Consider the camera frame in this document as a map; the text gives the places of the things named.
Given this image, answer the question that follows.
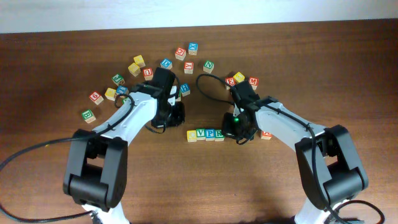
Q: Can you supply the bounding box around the green N block lower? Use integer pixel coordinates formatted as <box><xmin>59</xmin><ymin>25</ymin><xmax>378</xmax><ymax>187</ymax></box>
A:
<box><xmin>175</xmin><ymin>91</ymin><xmax>182</xmax><ymax>101</ymax></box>

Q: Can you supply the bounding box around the red G block top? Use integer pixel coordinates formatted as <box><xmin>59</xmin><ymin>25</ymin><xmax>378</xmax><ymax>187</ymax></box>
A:
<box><xmin>175</xmin><ymin>47</ymin><xmax>187</xmax><ymax>61</ymax></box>

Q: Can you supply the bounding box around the red A block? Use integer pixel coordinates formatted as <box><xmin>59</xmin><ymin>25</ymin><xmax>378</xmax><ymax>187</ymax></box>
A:
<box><xmin>261</xmin><ymin>131</ymin><xmax>272</xmax><ymax>140</ymax></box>

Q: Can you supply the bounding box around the yellow block lower pair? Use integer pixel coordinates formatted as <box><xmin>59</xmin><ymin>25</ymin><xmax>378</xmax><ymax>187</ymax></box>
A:
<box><xmin>127</xmin><ymin>63</ymin><xmax>141</xmax><ymax>77</ymax></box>

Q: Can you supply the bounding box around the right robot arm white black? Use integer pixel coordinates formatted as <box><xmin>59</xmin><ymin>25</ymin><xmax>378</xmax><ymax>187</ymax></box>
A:
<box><xmin>222</xmin><ymin>81</ymin><xmax>369</xmax><ymax>223</ymax></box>

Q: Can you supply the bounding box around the red M block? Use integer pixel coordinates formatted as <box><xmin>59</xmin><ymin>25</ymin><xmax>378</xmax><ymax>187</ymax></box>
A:
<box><xmin>248</xmin><ymin>77</ymin><xmax>259</xmax><ymax>90</ymax></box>

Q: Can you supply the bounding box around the red U block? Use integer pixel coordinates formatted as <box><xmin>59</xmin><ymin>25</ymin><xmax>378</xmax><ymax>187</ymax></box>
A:
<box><xmin>142</xmin><ymin>68</ymin><xmax>154</xmax><ymax>81</ymax></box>

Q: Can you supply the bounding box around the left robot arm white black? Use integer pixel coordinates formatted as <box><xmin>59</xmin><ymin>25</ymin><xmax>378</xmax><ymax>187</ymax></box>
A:
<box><xmin>63</xmin><ymin>67</ymin><xmax>185</xmax><ymax>223</ymax></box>

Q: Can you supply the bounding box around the green V block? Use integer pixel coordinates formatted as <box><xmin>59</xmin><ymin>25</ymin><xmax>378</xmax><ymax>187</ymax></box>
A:
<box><xmin>196</xmin><ymin>128</ymin><xmax>206</xmax><ymax>141</ymax></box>

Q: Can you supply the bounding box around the yellow block left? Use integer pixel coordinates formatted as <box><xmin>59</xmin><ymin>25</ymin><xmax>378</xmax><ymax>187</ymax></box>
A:
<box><xmin>104</xmin><ymin>88</ymin><xmax>116</xmax><ymax>101</ymax></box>

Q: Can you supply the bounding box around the green n block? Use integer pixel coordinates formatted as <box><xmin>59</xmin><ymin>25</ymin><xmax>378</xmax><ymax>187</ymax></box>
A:
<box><xmin>203</xmin><ymin>60</ymin><xmax>215</xmax><ymax>73</ymax></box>
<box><xmin>175</xmin><ymin>91</ymin><xmax>182</xmax><ymax>101</ymax></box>

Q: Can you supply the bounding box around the yellow block upper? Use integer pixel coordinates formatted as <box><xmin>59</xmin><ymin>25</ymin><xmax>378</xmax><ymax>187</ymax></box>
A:
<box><xmin>133</xmin><ymin>55</ymin><xmax>146</xmax><ymax>68</ymax></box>

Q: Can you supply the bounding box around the blue X block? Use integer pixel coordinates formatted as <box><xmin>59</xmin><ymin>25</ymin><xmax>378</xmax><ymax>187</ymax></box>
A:
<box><xmin>188</xmin><ymin>42</ymin><xmax>198</xmax><ymax>55</ymax></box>

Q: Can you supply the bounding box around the red E block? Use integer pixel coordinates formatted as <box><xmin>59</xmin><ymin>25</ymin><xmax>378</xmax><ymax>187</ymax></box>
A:
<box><xmin>225</xmin><ymin>77</ymin><xmax>236</xmax><ymax>90</ymax></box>

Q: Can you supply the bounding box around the yellow block near E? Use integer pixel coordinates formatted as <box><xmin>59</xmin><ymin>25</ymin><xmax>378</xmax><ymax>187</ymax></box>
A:
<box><xmin>233</xmin><ymin>72</ymin><xmax>245</xmax><ymax>83</ymax></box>

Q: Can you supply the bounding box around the green N block upper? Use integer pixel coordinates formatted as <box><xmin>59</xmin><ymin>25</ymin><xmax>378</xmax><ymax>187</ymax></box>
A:
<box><xmin>203</xmin><ymin>60</ymin><xmax>215</xmax><ymax>73</ymax></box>

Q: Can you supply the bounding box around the red Y block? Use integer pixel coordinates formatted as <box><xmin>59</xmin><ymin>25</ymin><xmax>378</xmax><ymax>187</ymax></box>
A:
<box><xmin>183</xmin><ymin>62</ymin><xmax>194</xmax><ymax>74</ymax></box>

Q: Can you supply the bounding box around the red 6 block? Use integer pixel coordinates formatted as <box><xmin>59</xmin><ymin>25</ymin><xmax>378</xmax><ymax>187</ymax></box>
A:
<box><xmin>89</xmin><ymin>91</ymin><xmax>104</xmax><ymax>105</ymax></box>

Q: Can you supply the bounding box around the blue H block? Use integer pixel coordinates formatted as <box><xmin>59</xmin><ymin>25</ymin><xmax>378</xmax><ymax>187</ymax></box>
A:
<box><xmin>180</xmin><ymin>83</ymin><xmax>191</xmax><ymax>96</ymax></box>

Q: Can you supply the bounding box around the blue block left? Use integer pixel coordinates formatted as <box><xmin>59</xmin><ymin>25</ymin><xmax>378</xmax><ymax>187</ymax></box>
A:
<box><xmin>116</xmin><ymin>86</ymin><xmax>129</xmax><ymax>95</ymax></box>

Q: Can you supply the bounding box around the green R block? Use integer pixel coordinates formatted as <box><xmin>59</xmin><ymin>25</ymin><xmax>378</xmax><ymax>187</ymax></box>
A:
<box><xmin>215</xmin><ymin>129</ymin><xmax>224</xmax><ymax>141</ymax></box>

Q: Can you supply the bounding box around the yellow C block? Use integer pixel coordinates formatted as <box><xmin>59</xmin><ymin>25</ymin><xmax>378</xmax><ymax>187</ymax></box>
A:
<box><xmin>187</xmin><ymin>130</ymin><xmax>197</xmax><ymax>142</ymax></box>

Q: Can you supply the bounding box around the green J block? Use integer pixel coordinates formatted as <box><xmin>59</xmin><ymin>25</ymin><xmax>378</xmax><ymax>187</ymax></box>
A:
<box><xmin>111</xmin><ymin>73</ymin><xmax>125</xmax><ymax>86</ymax></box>

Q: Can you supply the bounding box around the green B block far left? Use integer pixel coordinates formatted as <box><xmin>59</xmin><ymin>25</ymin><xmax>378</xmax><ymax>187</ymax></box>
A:
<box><xmin>81</xmin><ymin>110</ymin><xmax>96</xmax><ymax>123</ymax></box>

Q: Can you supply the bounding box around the blue P block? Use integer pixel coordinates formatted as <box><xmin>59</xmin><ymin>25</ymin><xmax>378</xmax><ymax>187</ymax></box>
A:
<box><xmin>205</xmin><ymin>129</ymin><xmax>215</xmax><ymax>141</ymax></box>

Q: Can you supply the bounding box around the blue D block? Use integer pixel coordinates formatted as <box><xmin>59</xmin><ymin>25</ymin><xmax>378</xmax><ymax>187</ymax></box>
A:
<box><xmin>160</xmin><ymin>58</ymin><xmax>173</xmax><ymax>70</ymax></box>

